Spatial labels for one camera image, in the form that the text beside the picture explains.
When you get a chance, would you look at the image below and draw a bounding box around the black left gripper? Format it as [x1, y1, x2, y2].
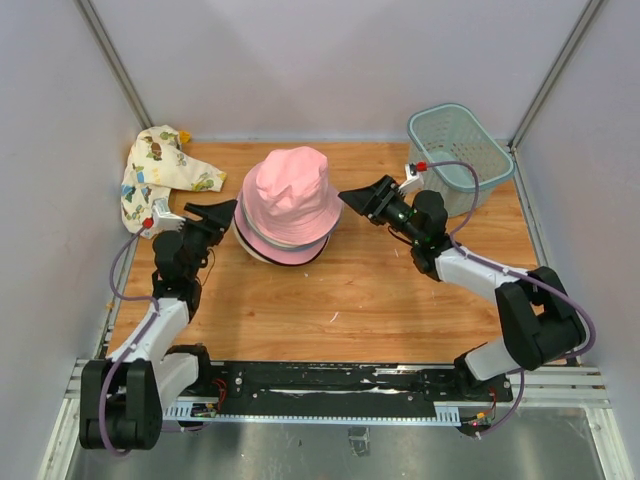
[175, 199, 237, 280]

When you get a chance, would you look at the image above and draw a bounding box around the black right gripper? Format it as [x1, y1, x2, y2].
[338, 175, 423, 245]

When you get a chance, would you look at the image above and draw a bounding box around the tan bucket hat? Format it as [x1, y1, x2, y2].
[238, 195, 341, 251]

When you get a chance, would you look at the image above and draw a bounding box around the dusty pink hat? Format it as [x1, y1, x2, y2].
[240, 146, 343, 246]

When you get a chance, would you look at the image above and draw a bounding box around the pink bucket hat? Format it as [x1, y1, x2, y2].
[233, 219, 331, 267]

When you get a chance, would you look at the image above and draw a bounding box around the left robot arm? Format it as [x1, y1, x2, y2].
[79, 200, 237, 456]

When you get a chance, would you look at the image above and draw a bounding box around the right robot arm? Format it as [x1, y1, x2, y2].
[338, 175, 587, 400]

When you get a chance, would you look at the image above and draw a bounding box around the cartoon print cloth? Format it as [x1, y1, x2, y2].
[120, 125, 227, 234]

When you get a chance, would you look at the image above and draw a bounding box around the small yellow object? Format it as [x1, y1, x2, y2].
[179, 130, 191, 144]

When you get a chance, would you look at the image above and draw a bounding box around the grey plastic basket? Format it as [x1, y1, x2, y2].
[407, 103, 515, 217]

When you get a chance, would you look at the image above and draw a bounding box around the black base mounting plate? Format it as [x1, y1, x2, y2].
[164, 358, 514, 420]

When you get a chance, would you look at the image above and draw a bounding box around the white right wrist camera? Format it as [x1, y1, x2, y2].
[399, 161, 428, 196]

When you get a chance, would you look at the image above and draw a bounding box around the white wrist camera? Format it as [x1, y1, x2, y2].
[141, 197, 185, 239]
[399, 161, 428, 196]

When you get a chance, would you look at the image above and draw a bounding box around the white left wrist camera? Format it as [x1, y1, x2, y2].
[141, 197, 185, 239]

